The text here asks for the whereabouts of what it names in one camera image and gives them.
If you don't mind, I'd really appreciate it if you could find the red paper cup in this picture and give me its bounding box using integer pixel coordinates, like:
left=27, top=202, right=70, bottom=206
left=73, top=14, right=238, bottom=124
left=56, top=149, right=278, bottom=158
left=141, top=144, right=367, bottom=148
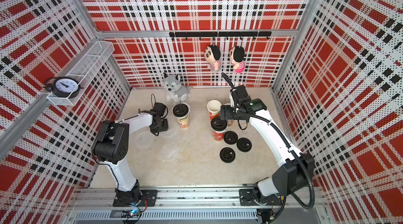
left=207, top=100, right=221, bottom=121
left=213, top=130, right=226, bottom=142

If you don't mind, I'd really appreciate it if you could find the yellow-red paper cup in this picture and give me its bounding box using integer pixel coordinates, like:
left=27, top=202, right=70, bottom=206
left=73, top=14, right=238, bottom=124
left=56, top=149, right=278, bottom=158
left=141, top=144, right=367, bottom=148
left=176, top=115, right=189, bottom=129

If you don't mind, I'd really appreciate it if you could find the red paper cup front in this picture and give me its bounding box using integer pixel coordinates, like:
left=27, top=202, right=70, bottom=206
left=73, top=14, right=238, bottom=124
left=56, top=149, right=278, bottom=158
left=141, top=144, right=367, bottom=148
left=213, top=130, right=226, bottom=142

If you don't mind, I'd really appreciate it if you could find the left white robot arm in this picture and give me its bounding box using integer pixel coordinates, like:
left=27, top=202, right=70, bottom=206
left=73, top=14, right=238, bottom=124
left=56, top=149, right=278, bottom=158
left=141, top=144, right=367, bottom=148
left=91, top=102, right=169, bottom=205

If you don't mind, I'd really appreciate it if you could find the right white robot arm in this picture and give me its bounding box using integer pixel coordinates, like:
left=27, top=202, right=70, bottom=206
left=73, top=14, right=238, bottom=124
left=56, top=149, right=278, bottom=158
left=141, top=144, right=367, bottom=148
left=220, top=84, right=315, bottom=209

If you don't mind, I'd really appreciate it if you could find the grey white husky plush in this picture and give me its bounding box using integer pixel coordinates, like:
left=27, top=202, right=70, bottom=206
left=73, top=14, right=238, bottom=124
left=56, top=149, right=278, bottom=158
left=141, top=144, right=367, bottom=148
left=162, top=73, right=191, bottom=104

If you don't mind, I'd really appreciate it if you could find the boy doll pink shirt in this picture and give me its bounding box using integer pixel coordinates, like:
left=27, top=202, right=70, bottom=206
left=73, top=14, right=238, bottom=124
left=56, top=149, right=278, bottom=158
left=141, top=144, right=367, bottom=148
left=229, top=46, right=246, bottom=74

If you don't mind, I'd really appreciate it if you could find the boy doll striped shirt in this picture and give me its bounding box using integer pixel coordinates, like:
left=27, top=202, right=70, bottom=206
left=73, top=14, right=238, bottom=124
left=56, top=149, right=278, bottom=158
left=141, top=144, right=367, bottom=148
left=204, top=45, right=222, bottom=72

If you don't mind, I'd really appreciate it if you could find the black round clock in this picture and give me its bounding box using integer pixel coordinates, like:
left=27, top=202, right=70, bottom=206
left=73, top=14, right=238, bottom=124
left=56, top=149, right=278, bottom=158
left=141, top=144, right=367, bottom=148
left=44, top=77, right=82, bottom=99

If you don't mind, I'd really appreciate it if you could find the black hook rail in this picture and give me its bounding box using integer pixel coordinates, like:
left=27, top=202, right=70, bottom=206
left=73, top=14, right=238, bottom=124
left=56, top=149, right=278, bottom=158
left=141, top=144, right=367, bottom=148
left=169, top=31, right=272, bottom=39

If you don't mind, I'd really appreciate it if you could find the white wire basket shelf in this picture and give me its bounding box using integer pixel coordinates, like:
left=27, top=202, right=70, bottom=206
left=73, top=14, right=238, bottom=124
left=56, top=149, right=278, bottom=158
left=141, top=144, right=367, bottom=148
left=47, top=40, right=114, bottom=106

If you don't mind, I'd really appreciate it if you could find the metal base rail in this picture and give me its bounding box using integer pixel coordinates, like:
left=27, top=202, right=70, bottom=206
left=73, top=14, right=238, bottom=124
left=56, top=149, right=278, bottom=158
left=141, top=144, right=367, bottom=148
left=62, top=184, right=333, bottom=224

